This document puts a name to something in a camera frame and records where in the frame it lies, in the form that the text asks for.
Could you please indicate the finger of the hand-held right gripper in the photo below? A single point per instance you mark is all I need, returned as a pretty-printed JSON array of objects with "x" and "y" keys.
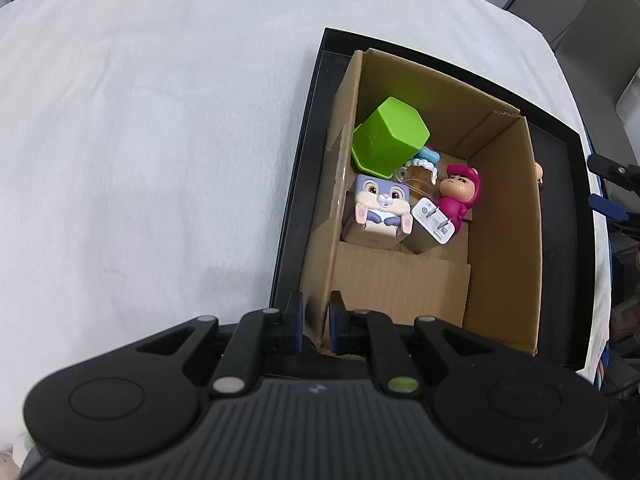
[
  {"x": 615, "y": 169},
  {"x": 605, "y": 205}
]

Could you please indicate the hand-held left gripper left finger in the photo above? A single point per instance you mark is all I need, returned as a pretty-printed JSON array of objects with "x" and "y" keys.
[{"x": 298, "y": 322}]

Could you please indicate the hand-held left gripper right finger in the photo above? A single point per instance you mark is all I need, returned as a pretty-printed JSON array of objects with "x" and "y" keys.
[{"x": 334, "y": 325}]

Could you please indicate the brown cardboard box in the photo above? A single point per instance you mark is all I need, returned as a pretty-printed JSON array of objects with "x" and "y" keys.
[{"x": 505, "y": 240}]

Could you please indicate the black tray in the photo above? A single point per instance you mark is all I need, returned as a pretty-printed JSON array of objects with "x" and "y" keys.
[{"x": 300, "y": 200}]

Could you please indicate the purple bunny cube toy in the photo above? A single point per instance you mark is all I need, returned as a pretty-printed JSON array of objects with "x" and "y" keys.
[{"x": 380, "y": 205}]

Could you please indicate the pink hooded figure toy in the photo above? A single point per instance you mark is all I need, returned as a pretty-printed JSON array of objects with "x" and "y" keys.
[{"x": 460, "y": 195}]

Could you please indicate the white plug charger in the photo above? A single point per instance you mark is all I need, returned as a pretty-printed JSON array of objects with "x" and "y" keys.
[{"x": 435, "y": 220}]

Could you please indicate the toy beer mug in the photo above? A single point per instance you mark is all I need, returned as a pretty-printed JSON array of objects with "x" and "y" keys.
[{"x": 417, "y": 180}]

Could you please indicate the green hexagonal cup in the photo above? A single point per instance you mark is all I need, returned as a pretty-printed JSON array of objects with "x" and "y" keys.
[{"x": 390, "y": 135}]

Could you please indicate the small tan-headed figure toy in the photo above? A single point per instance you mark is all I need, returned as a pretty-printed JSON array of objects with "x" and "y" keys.
[{"x": 539, "y": 172}]

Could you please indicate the grey cabinet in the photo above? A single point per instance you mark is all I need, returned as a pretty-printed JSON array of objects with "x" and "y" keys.
[{"x": 565, "y": 5}]

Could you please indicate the white tablecloth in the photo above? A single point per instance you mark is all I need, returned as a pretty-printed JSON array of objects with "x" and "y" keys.
[{"x": 150, "y": 150}]

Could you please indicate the white round object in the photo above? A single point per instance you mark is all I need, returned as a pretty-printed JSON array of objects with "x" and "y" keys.
[{"x": 22, "y": 447}]

